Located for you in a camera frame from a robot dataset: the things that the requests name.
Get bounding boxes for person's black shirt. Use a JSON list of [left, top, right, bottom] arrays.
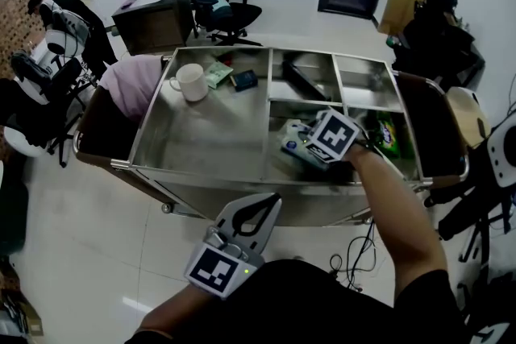
[[124, 258, 471, 344]]

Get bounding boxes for white and blue packet item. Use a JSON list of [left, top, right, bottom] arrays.
[[280, 118, 336, 173]]

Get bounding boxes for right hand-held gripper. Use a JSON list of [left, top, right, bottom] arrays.
[[300, 108, 362, 164]]

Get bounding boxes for brown cardboard sheet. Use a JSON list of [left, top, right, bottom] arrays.
[[377, 0, 429, 36]]

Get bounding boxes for black chair with tripod base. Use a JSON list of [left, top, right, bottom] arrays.
[[0, 50, 89, 169]]

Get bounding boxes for white speaker box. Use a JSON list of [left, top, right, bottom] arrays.
[[485, 118, 516, 189]]

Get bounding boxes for black office chair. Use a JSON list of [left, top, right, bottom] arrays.
[[177, 0, 264, 48]]

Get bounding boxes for black floor cables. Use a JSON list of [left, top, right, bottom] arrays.
[[329, 221, 381, 292]]

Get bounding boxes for dark wooden cabinet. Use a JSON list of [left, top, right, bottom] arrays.
[[111, 0, 195, 56]]

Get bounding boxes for white mug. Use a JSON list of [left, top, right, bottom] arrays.
[[169, 63, 210, 103]]

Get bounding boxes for brown cart side bag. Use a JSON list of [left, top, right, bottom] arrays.
[[73, 86, 143, 168], [395, 70, 470, 179]]

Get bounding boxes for light green packet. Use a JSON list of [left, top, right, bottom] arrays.
[[205, 61, 235, 90]]

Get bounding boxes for pink cloth bag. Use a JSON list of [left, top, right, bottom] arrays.
[[98, 55, 165, 122]]

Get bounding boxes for green snack bag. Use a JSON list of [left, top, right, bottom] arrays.
[[373, 110, 406, 159]]

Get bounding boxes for long black box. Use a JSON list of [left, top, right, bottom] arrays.
[[281, 59, 332, 102]]

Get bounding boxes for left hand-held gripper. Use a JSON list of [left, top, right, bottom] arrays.
[[184, 193, 283, 300]]

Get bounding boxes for dark blue small box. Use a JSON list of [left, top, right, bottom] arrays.
[[230, 69, 260, 93]]

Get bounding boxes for person's left forearm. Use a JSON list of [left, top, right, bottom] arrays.
[[136, 282, 227, 336]]

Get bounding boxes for stainless steel cart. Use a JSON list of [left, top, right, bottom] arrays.
[[73, 45, 471, 229]]

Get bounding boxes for person's right forearm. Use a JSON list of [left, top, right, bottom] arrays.
[[345, 143, 449, 297]]

